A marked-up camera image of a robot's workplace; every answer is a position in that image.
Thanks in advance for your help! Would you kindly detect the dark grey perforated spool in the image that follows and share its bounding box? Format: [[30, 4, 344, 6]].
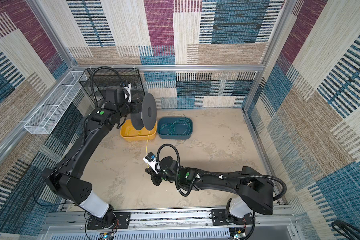
[[131, 94, 157, 131]]

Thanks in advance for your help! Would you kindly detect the yellow cable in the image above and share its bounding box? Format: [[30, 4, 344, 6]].
[[125, 118, 152, 169]]

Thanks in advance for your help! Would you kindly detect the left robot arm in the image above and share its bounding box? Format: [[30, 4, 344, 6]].
[[42, 66, 142, 226]]

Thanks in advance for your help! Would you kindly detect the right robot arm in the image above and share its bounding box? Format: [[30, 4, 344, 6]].
[[144, 144, 287, 219]]

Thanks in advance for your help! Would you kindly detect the yellow plastic bin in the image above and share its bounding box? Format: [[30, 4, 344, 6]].
[[120, 119, 157, 142]]

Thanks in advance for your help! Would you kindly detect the teal plastic bin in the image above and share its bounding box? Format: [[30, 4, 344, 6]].
[[158, 117, 193, 140]]

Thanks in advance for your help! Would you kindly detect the black wire mesh shelf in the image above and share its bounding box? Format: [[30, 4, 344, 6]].
[[79, 68, 146, 107]]

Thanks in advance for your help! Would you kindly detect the green cable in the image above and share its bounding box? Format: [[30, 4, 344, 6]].
[[161, 117, 191, 136]]

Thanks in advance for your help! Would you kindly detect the white wire mesh basket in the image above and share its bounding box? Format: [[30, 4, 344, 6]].
[[24, 71, 87, 135]]

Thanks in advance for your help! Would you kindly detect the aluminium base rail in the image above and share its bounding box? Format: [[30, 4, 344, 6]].
[[38, 207, 303, 240]]

